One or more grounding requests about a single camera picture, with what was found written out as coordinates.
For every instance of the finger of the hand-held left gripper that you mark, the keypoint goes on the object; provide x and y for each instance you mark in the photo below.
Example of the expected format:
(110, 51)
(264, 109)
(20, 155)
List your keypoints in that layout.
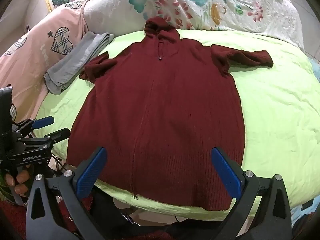
(42, 122)
(58, 133)

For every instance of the person's left hand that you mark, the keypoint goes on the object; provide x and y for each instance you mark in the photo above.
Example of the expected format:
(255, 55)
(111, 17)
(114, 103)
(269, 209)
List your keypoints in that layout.
(21, 178)

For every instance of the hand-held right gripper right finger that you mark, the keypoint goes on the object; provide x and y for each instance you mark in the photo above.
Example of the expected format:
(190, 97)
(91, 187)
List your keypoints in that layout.
(226, 172)

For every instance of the grey folded cloth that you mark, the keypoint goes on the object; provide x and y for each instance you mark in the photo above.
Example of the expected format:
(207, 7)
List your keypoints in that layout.
(72, 62)

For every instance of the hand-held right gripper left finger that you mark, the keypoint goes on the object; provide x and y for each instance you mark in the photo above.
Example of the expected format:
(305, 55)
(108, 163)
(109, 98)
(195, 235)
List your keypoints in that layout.
(91, 172)

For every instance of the maroon hooded zip sweater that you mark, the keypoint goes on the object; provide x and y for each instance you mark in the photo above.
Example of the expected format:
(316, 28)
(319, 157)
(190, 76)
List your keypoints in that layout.
(162, 110)

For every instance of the pink heart print quilt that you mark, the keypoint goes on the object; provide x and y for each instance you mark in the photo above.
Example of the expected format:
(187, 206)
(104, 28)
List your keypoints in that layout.
(32, 55)

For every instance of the white floral quilt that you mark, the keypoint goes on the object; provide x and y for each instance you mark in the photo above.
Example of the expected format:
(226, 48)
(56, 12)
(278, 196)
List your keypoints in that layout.
(200, 2)

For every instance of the light green bed sheet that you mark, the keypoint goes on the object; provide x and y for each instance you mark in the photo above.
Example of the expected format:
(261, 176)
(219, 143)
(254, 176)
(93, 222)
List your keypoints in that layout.
(275, 105)

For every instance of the person's dark clothing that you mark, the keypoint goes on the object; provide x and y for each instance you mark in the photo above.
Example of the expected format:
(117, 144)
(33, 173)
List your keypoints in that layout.
(107, 217)

